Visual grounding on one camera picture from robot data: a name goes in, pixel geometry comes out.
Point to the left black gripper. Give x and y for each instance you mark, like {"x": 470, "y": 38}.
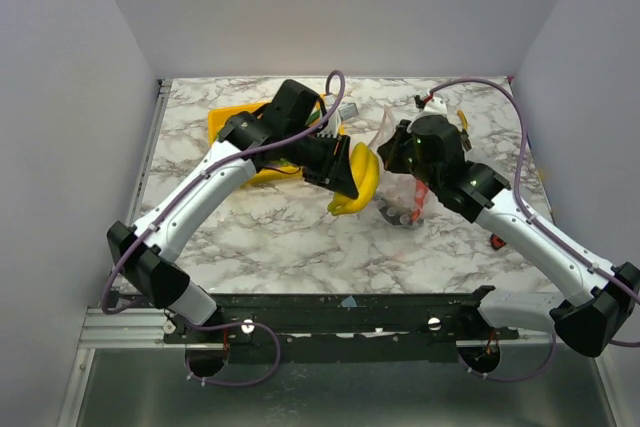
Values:
{"x": 336, "y": 174}

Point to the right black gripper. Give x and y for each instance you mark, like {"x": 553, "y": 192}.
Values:
{"x": 393, "y": 152}

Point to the yellow toy bananas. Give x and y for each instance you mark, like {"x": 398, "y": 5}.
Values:
{"x": 366, "y": 172}

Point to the red toy chili pepper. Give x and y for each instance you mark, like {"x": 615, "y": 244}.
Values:
{"x": 420, "y": 194}

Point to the grey toy fish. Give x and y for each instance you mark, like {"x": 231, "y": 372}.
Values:
{"x": 397, "y": 215}

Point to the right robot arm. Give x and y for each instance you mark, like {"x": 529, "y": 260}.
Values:
{"x": 595, "y": 296}

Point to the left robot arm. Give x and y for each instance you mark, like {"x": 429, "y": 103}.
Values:
{"x": 292, "y": 127}

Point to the red black small tool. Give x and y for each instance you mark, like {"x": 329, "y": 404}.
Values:
{"x": 496, "y": 242}

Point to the yellow plastic bin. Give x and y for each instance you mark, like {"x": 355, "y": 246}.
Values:
{"x": 280, "y": 171}

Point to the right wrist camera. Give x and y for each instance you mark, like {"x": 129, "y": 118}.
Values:
{"x": 430, "y": 105}

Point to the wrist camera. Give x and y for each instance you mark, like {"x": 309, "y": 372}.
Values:
{"x": 430, "y": 105}
{"x": 346, "y": 111}

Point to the yellow handled pliers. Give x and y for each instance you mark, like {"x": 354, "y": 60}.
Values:
{"x": 464, "y": 135}

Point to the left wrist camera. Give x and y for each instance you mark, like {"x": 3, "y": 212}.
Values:
{"x": 346, "y": 111}

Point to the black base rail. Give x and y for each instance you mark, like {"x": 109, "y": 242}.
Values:
{"x": 261, "y": 329}

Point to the aluminium frame rail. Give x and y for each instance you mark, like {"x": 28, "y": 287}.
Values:
{"x": 112, "y": 297}

